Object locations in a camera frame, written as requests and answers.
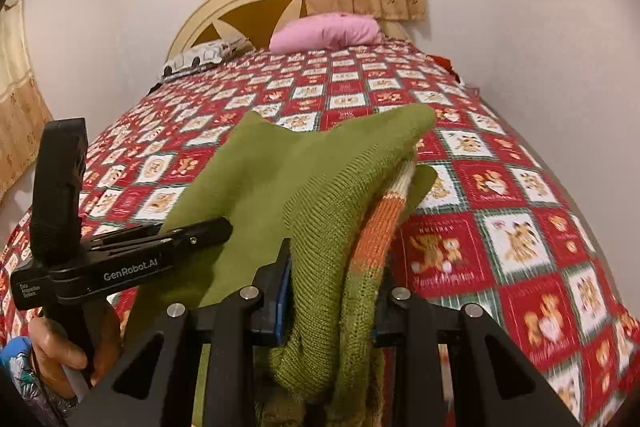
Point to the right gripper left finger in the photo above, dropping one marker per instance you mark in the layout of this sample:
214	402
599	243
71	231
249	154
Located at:
154	383

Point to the blue patterned sleeve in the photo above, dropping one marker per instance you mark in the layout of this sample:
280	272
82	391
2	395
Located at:
49	408

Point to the cream wooden headboard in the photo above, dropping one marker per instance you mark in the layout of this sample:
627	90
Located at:
256	20

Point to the person's left hand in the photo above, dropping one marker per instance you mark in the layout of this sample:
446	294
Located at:
53	350

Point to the beige side curtain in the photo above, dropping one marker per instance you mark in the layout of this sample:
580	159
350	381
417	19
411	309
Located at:
23	112

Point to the pink pillow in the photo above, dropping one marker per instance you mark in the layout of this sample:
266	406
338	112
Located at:
330	31

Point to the green orange cream striped sweater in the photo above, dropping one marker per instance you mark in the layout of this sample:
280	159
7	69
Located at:
337	198

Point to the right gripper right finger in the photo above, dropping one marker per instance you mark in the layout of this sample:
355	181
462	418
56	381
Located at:
458	364

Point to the red teddy bear bedspread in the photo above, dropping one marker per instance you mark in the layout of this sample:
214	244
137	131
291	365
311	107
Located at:
494	229

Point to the grey patterned pillow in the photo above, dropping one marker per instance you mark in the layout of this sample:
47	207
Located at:
210	53

